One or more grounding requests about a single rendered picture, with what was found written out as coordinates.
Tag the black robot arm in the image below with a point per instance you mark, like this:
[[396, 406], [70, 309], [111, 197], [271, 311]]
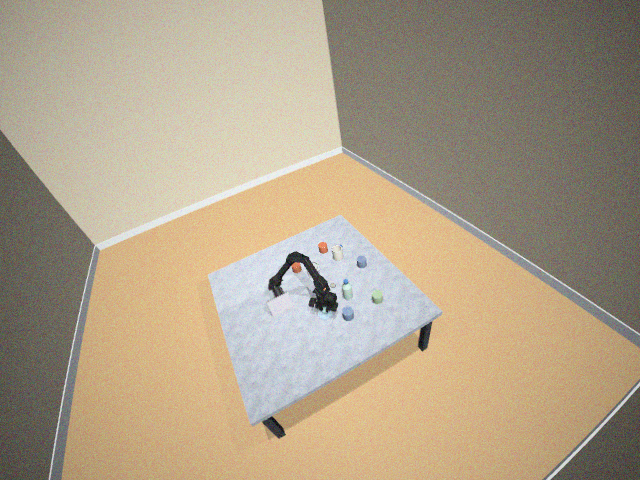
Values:
[[319, 281]]

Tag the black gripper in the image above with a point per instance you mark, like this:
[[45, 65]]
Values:
[[319, 305]]

